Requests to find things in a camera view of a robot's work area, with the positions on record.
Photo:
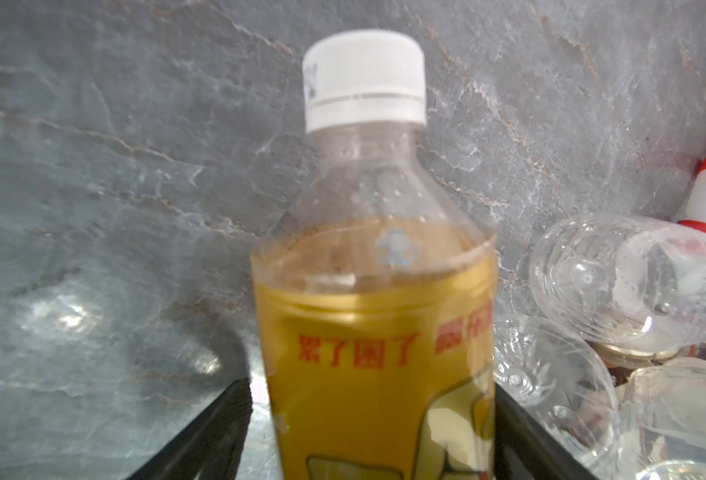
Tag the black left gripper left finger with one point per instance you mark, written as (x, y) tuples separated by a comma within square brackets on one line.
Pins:
[(210, 446)]

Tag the crushed clear bottle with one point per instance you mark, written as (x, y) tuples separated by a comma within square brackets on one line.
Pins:
[(562, 383)]

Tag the clear water bottle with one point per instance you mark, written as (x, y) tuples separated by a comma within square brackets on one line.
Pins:
[(628, 282)]

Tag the grey label small bottle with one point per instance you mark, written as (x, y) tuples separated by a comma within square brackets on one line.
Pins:
[(662, 422)]

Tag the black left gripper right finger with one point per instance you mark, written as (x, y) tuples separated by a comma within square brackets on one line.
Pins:
[(525, 450)]

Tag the yellow label tea bottle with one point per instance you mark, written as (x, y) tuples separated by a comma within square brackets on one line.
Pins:
[(374, 292)]

